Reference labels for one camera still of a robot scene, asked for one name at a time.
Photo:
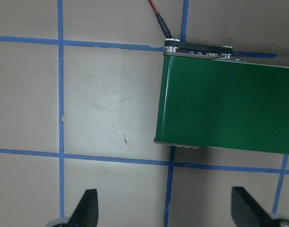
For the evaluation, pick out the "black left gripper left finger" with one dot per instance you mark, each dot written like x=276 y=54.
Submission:
x=86 y=212

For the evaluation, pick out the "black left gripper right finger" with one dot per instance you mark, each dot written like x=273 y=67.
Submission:
x=246 y=212

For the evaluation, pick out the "green conveyor belt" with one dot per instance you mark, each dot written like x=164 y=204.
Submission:
x=209 y=100

